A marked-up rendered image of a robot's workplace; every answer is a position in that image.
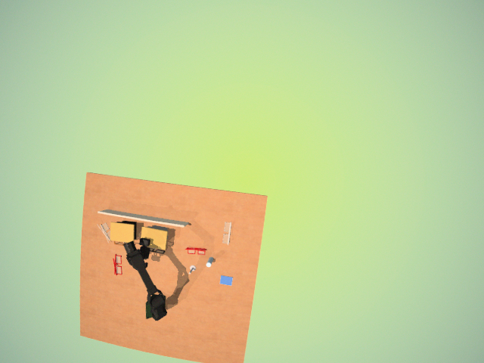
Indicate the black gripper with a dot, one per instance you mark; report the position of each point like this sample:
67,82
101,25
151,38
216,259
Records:
144,249

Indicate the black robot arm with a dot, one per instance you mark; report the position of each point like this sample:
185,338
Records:
136,259

